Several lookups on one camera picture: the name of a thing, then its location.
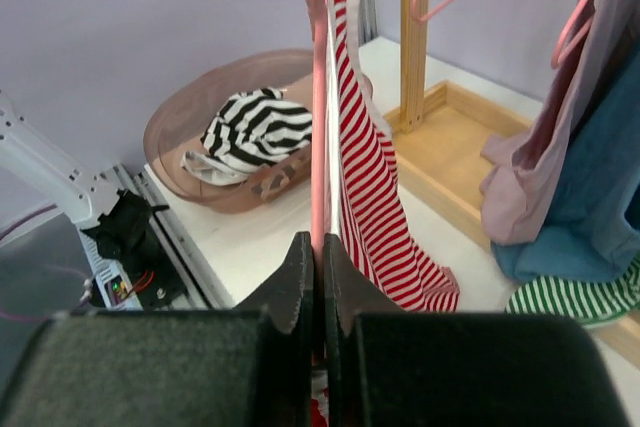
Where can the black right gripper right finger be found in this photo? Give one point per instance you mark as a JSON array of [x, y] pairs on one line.
[[389, 367]]

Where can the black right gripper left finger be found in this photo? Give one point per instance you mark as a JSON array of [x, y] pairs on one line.
[[247, 366]]

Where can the red white striped tank top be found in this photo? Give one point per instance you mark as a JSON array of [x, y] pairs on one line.
[[373, 224]]

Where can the black white striped tank top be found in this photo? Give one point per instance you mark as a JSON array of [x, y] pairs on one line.
[[252, 130]]

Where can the dusty pink tank top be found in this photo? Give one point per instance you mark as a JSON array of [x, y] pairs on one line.
[[518, 191]]

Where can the green white striped tank top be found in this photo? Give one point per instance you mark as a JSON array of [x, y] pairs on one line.
[[588, 303]]

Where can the blue tank top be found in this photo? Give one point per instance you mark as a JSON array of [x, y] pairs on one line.
[[591, 232]]

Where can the pink plastic basket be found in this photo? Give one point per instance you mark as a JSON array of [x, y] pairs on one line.
[[180, 122]]

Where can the wooden clothes rack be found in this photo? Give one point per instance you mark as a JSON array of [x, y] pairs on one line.
[[438, 134]]

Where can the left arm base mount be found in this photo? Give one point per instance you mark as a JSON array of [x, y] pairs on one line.
[[159, 281]]

